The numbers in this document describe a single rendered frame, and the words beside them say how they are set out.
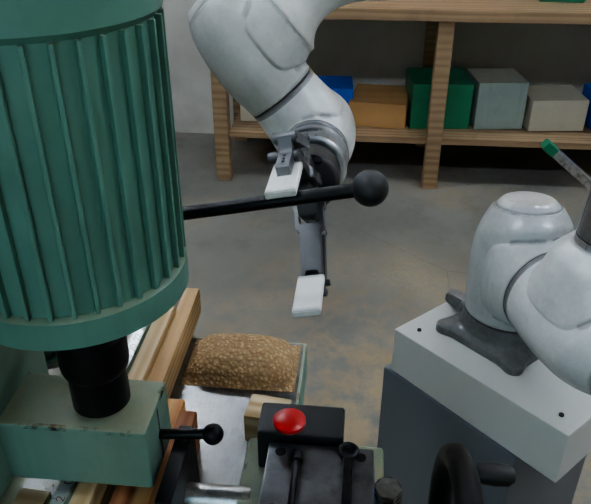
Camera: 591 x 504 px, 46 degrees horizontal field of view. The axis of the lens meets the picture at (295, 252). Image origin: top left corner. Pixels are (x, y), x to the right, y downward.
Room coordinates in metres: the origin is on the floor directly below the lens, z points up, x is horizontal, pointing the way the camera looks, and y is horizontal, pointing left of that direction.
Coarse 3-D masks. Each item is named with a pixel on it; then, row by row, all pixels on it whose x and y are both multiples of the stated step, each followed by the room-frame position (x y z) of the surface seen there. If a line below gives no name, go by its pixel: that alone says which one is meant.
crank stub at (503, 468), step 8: (480, 464) 0.53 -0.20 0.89; (488, 464) 0.53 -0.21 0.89; (496, 464) 0.53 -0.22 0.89; (504, 464) 0.53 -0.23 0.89; (480, 472) 0.52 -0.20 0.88; (488, 472) 0.52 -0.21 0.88; (496, 472) 0.52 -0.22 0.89; (504, 472) 0.52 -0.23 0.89; (512, 472) 0.52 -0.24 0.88; (480, 480) 0.51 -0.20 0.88; (488, 480) 0.51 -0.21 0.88; (496, 480) 0.51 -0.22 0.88; (504, 480) 0.51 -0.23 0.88; (512, 480) 0.51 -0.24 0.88
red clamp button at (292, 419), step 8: (288, 408) 0.47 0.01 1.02; (280, 416) 0.46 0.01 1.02; (288, 416) 0.46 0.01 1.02; (296, 416) 0.46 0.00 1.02; (304, 416) 0.46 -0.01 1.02; (280, 424) 0.45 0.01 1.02; (288, 424) 0.45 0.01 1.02; (296, 424) 0.45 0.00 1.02; (304, 424) 0.45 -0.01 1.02; (280, 432) 0.45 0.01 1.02; (288, 432) 0.44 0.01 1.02; (296, 432) 0.45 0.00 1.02
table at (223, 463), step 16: (304, 352) 0.70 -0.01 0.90; (304, 368) 0.68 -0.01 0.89; (176, 384) 0.64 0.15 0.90; (304, 384) 0.68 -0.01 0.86; (192, 400) 0.61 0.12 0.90; (208, 400) 0.61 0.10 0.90; (224, 400) 0.61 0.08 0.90; (240, 400) 0.61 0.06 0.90; (208, 416) 0.59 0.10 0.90; (224, 416) 0.59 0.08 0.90; (240, 416) 0.59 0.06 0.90; (224, 432) 0.56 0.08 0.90; (240, 432) 0.56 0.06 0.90; (208, 448) 0.54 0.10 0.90; (224, 448) 0.54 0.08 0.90; (240, 448) 0.54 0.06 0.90; (208, 464) 0.52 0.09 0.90; (224, 464) 0.52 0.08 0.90; (240, 464) 0.52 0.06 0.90; (208, 480) 0.49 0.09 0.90; (224, 480) 0.49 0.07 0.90
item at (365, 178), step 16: (368, 176) 0.58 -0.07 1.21; (384, 176) 0.58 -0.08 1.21; (304, 192) 0.59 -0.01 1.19; (320, 192) 0.58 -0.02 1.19; (336, 192) 0.58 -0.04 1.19; (352, 192) 0.58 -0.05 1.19; (368, 192) 0.57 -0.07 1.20; (384, 192) 0.57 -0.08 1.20; (192, 208) 0.60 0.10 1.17; (208, 208) 0.59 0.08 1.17; (224, 208) 0.59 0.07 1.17; (240, 208) 0.59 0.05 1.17; (256, 208) 0.59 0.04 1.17; (272, 208) 0.59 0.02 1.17
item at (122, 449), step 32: (32, 384) 0.49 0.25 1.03; (64, 384) 0.49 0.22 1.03; (160, 384) 0.49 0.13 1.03; (0, 416) 0.45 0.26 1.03; (32, 416) 0.45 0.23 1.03; (64, 416) 0.45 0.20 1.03; (128, 416) 0.45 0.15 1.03; (160, 416) 0.47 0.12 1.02; (32, 448) 0.44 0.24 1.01; (64, 448) 0.44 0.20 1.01; (96, 448) 0.43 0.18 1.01; (128, 448) 0.43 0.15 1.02; (160, 448) 0.46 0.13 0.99; (64, 480) 0.44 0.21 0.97; (96, 480) 0.43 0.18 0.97; (128, 480) 0.43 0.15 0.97
